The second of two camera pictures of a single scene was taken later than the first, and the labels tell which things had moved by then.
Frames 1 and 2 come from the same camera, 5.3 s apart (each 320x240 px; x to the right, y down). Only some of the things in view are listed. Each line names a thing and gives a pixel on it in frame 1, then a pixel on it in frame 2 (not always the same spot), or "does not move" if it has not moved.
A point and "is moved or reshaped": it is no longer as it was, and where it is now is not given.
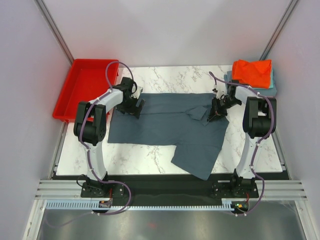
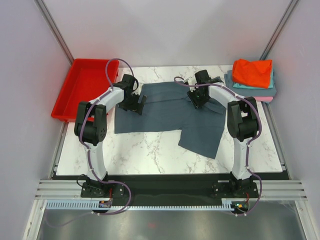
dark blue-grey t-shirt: [177, 119] is moved or reshaped
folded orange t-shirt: [256, 73] does not move
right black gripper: [217, 112] -> [196, 103]
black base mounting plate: [209, 188] does not move
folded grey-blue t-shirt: [264, 92] does not move
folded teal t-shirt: [271, 82] does not move
